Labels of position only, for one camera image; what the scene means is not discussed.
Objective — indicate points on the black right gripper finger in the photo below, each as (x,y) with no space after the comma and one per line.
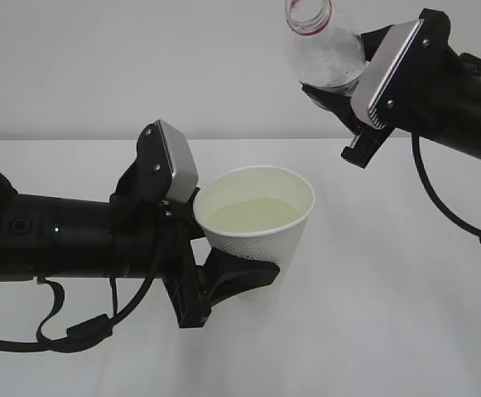
(335,103)
(371,40)

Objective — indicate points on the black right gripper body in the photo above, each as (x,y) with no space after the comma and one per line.
(365,144)

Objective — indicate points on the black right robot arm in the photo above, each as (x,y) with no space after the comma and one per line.
(415,82)

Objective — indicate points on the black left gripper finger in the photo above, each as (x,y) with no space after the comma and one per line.
(225,275)

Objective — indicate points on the clear Nongfu Spring water bottle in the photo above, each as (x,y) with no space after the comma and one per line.
(323,47)

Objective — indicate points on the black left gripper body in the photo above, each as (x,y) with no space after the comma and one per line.
(181,276)

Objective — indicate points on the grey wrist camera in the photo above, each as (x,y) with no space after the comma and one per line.
(184,174)
(376,78)

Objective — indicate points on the white paper coffee cup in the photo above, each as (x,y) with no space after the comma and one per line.
(257,212)

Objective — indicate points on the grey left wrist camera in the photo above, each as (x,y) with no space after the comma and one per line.
(184,174)

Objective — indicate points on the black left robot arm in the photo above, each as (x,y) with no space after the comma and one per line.
(145,229)

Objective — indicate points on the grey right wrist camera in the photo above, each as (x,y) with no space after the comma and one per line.
(376,78)

